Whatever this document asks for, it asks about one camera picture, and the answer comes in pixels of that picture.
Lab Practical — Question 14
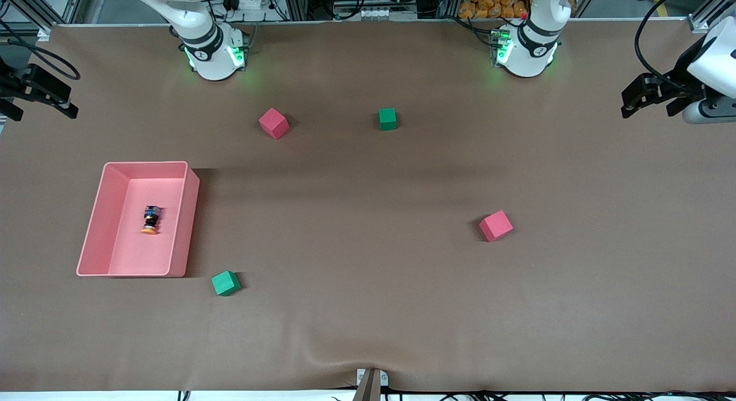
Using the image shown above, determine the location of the table cover mat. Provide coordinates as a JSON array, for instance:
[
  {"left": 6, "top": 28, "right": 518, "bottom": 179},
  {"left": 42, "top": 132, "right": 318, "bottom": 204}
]
[{"left": 0, "top": 18, "right": 736, "bottom": 393}]

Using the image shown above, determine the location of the pink plastic bin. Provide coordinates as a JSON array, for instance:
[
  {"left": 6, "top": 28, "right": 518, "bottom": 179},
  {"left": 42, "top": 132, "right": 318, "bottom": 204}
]
[{"left": 76, "top": 161, "right": 201, "bottom": 278}]

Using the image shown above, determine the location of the bag of orange items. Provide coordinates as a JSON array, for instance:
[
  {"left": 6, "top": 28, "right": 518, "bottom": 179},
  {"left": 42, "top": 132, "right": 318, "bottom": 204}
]
[{"left": 458, "top": 0, "right": 528, "bottom": 20}]

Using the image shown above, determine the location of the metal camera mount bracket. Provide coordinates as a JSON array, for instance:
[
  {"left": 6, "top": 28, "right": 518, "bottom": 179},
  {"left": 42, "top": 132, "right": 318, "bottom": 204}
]
[{"left": 355, "top": 368, "right": 389, "bottom": 401}]

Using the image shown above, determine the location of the pink foam cube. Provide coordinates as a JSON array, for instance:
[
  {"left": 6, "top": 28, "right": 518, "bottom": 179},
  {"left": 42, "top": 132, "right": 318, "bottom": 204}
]
[
  {"left": 479, "top": 210, "right": 514, "bottom": 242},
  {"left": 258, "top": 108, "right": 290, "bottom": 140}
]

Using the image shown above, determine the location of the white terminal block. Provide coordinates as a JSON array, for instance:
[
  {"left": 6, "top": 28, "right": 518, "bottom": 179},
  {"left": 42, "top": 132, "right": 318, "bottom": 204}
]
[{"left": 332, "top": 7, "right": 418, "bottom": 21}]

